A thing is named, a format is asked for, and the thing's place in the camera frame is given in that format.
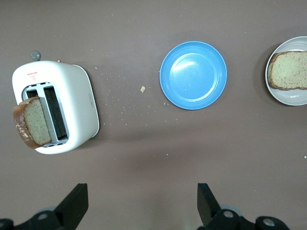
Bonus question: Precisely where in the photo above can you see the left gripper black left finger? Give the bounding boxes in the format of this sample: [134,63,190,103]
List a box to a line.
[0,183,89,230]

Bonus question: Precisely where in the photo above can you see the blue round plate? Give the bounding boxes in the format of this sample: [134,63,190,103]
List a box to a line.
[159,41,228,111]

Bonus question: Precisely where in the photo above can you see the beige round plate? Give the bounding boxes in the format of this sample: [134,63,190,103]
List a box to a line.
[265,36,307,106]

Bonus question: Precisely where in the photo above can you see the white two-slot toaster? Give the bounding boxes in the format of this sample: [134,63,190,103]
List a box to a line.
[12,50,100,155]

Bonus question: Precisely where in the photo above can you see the brown-crust bread slice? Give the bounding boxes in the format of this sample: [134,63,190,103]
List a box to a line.
[267,50,307,91]
[12,95,52,149]

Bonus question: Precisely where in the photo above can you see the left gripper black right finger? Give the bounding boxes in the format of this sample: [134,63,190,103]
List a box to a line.
[196,183,292,230]

